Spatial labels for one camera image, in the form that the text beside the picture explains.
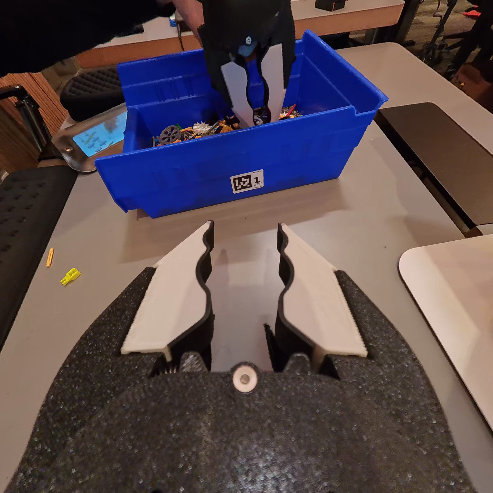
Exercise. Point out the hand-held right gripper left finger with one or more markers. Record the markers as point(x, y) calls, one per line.
point(169, 300)

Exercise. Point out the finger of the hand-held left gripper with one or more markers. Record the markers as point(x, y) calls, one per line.
point(276, 77)
point(237, 92)

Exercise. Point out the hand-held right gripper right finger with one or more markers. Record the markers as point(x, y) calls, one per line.
point(319, 300)

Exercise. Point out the pile of colourful construction pieces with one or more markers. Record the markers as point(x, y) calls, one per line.
point(208, 129)

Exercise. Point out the blue plastic storage bin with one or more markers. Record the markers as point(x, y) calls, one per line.
point(192, 173)

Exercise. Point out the yellow-green plastic connector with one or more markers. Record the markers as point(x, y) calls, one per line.
point(71, 276)

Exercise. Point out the person's left hand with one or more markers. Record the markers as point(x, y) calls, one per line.
point(188, 19)

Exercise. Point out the small blue object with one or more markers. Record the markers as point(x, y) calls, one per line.
point(173, 21)

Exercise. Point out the small grey spoked wheel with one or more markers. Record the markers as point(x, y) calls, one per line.
point(170, 135)

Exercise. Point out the black and orange device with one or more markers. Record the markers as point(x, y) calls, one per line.
point(329, 4)

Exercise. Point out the wood edged table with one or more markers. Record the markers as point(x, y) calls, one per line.
point(346, 19)

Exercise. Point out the short yellow plastic rod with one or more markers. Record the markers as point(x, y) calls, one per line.
point(49, 257)

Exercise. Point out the white book stand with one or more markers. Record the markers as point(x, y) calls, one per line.
point(454, 308)

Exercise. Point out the black ribbed foam cushion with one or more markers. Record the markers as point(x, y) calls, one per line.
point(92, 94)

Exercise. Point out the tablet in clear case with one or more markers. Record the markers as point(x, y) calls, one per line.
point(96, 134)

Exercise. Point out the black perforated mat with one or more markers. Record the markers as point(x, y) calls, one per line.
point(27, 231)

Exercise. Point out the black tripod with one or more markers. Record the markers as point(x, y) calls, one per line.
point(439, 25)

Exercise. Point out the dark brown seat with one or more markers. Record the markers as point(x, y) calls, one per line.
point(443, 154)

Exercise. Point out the wooden slatted panel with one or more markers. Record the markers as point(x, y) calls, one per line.
point(11, 154)

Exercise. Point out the black metal frame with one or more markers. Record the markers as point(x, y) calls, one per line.
point(34, 119)

